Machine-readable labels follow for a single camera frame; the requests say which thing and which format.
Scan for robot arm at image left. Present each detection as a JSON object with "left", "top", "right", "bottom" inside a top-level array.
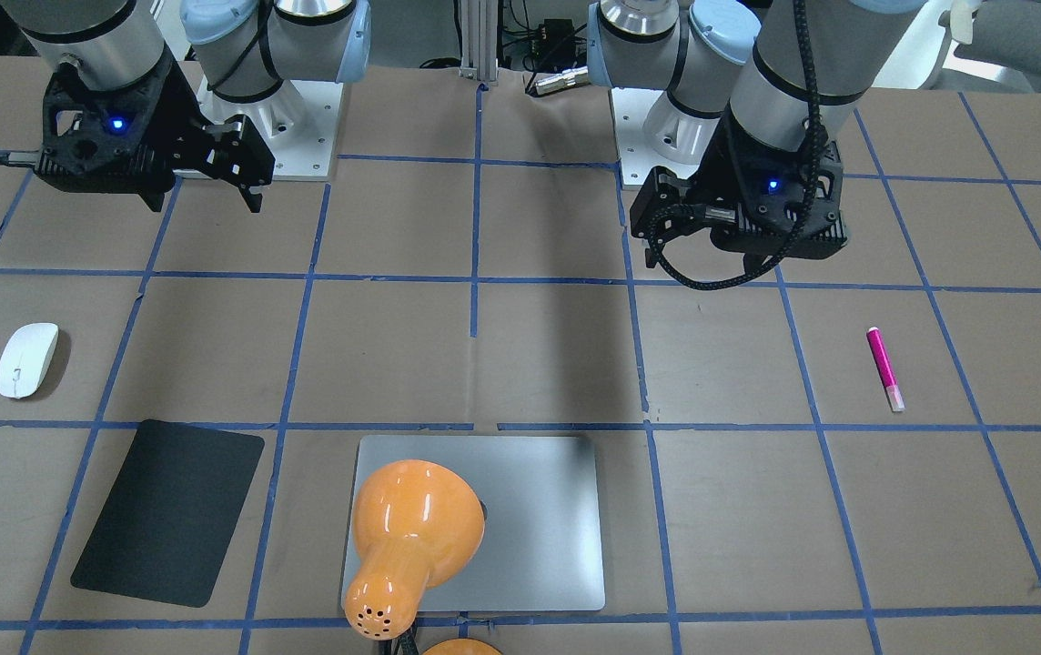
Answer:
[{"left": 0, "top": 1, "right": 371, "bottom": 213}]

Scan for right-image robot base plate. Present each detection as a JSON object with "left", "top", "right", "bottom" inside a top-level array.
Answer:
[{"left": 611, "top": 89, "right": 720, "bottom": 191}]

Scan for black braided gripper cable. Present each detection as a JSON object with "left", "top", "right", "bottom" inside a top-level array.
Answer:
[{"left": 644, "top": 0, "right": 831, "bottom": 292}]

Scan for aluminium frame post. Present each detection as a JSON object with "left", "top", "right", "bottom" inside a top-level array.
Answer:
[{"left": 457, "top": 0, "right": 500, "bottom": 86}]

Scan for black mousepad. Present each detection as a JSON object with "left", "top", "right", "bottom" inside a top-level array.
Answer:
[{"left": 70, "top": 419, "right": 264, "bottom": 607}]

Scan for silver cable connector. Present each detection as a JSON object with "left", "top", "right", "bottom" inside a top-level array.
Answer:
[{"left": 525, "top": 65, "right": 591, "bottom": 98}]

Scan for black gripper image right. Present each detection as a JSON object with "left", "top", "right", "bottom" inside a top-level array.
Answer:
[{"left": 632, "top": 117, "right": 811, "bottom": 266}]

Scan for silver closed notebook laptop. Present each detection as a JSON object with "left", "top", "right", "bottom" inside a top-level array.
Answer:
[{"left": 354, "top": 434, "right": 605, "bottom": 614}]

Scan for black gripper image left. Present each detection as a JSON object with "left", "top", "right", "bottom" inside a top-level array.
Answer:
[{"left": 0, "top": 62, "right": 276, "bottom": 213}]

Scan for orange desk lamp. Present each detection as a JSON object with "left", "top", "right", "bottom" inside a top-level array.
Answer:
[{"left": 341, "top": 459, "right": 486, "bottom": 654}]

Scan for white computer mouse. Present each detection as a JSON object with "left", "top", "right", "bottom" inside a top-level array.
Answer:
[{"left": 0, "top": 322, "right": 60, "bottom": 399}]

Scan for left-image robot base plate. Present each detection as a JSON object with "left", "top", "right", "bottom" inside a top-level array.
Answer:
[{"left": 197, "top": 78, "right": 347, "bottom": 182}]

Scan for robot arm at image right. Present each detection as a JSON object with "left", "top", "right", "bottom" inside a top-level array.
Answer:
[{"left": 586, "top": 1, "right": 923, "bottom": 272}]

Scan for pink pen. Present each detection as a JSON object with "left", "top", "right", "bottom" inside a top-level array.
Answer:
[{"left": 865, "top": 325, "right": 905, "bottom": 413}]

